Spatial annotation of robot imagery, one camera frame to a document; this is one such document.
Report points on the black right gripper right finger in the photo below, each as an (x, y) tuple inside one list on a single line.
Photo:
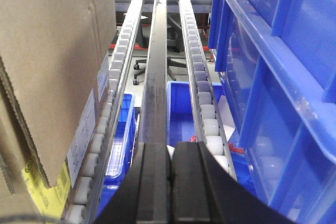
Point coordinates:
[(203, 192)]

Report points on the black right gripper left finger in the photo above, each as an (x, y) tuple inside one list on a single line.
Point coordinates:
[(143, 195)]

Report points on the brown cardboard box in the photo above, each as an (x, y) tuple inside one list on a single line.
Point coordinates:
[(54, 77)]

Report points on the blue bin lower left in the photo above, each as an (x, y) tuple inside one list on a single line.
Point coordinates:
[(121, 152)]

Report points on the right white roller track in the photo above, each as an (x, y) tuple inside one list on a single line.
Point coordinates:
[(208, 124)]

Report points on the white roller track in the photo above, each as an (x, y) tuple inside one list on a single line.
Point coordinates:
[(208, 124), (85, 197)]

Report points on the left white roller track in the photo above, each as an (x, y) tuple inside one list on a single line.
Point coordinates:
[(85, 197)]

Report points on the blue bin lower middle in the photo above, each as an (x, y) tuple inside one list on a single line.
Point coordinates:
[(182, 128)]

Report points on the black office chair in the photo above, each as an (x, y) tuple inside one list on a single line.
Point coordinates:
[(174, 44)]

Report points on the large blue plastic bin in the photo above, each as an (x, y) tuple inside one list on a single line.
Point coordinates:
[(276, 59)]

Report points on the metal shelf divider rail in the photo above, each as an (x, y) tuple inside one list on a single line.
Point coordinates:
[(153, 125)]

